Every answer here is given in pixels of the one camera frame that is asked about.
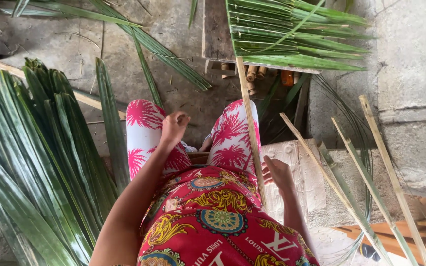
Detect person's left hand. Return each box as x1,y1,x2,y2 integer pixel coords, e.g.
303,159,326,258
160,111,191,148

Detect person's right hand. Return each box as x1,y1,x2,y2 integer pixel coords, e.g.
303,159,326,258
262,155,295,197

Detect person's foot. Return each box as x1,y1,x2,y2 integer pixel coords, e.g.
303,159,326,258
199,136,214,153

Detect pink palm print trousers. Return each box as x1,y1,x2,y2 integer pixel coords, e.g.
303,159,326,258
125,98,262,182

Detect white foam seat board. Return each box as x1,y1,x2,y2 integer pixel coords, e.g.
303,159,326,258
260,138,327,224

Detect low brown wooden stool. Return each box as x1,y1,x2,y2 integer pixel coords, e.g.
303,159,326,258
187,151,210,165

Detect thin split bamboo stick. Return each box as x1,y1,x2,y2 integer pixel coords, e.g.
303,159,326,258
359,95,426,266
280,112,395,266
331,117,419,266

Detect long bamboo thatch spine stick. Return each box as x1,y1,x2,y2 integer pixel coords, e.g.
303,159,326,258
235,56,268,212

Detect narrow green palm leaf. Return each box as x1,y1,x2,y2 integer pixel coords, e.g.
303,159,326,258
129,27,164,108

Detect green bamboo strip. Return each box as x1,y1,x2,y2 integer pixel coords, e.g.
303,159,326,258
317,142,385,261

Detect broad folded palm leaf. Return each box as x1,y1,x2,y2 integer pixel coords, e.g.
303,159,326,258
95,57,131,193

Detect long loose palm frond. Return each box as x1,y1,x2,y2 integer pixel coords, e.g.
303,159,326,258
0,0,212,92

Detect red patterned shirt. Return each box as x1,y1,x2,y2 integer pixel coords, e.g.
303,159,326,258
136,164,321,266

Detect heap of short bamboo pieces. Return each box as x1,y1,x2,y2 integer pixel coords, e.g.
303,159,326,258
220,62,269,97

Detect weathered wooden work table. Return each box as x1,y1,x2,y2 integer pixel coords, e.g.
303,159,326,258
201,0,323,76

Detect orange plastic object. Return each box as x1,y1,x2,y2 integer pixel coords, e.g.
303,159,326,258
281,70,295,87

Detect bunch of thin leaf midribs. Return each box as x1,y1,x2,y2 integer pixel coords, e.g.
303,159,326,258
311,73,375,266

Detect pale wooden slat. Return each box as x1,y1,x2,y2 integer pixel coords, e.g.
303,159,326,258
0,49,127,120

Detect woven palm leaf thatch panel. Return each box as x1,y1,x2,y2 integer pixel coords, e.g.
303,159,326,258
226,0,378,73

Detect small black object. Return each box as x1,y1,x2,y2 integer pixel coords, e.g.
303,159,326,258
360,243,382,263

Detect bundle of green palm leaves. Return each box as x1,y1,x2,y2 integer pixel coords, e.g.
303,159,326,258
0,57,119,266

